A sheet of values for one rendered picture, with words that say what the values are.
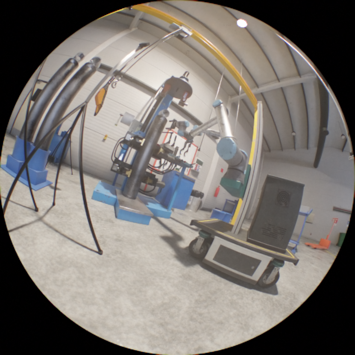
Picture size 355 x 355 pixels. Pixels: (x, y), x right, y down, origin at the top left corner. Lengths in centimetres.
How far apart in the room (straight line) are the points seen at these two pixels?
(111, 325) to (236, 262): 79
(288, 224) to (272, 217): 15
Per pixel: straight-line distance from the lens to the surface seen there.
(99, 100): 134
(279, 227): 96
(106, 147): 372
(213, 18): 681
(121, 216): 130
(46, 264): 69
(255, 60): 722
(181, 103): 222
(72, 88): 159
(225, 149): 83
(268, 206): 94
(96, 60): 194
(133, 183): 166
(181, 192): 313
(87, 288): 61
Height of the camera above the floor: 52
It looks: 5 degrees up
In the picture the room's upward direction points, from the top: 20 degrees clockwise
